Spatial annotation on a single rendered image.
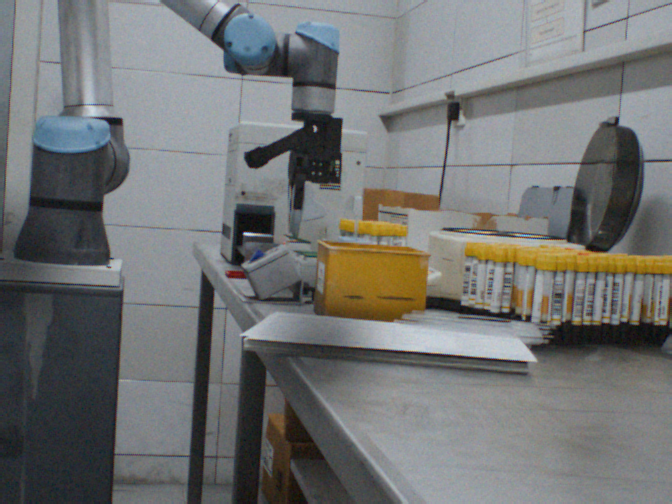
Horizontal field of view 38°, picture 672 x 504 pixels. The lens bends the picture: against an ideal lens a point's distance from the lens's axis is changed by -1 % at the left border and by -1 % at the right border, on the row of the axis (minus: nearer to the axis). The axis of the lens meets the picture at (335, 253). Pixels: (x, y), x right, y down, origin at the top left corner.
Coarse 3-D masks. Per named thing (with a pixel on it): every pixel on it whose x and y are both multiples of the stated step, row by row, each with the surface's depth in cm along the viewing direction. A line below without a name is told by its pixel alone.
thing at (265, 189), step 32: (256, 128) 207; (288, 128) 208; (288, 160) 209; (352, 160) 211; (224, 192) 233; (256, 192) 208; (320, 192) 210; (352, 192) 212; (224, 224) 230; (256, 224) 228; (320, 224) 211; (224, 256) 225
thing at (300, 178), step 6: (300, 162) 169; (300, 168) 167; (300, 174) 167; (294, 180) 168; (300, 180) 167; (300, 186) 167; (294, 192) 168; (300, 192) 167; (294, 198) 167; (300, 198) 168; (294, 204) 168; (300, 204) 168
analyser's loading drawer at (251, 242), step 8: (248, 232) 201; (248, 240) 197; (256, 240) 197; (264, 240) 197; (272, 240) 198; (240, 248) 201; (248, 248) 191; (256, 248) 192; (264, 248) 192; (272, 248) 192; (248, 256) 191
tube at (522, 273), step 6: (522, 252) 128; (522, 258) 128; (522, 264) 128; (522, 270) 128; (522, 276) 128; (522, 282) 128; (522, 288) 128; (516, 294) 129; (522, 294) 128; (516, 300) 128; (522, 300) 128; (516, 306) 129; (522, 306) 128; (516, 312) 128; (522, 312) 128
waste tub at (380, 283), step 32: (320, 256) 135; (352, 256) 126; (384, 256) 127; (416, 256) 127; (320, 288) 132; (352, 288) 127; (384, 288) 127; (416, 288) 128; (384, 320) 128; (416, 320) 128
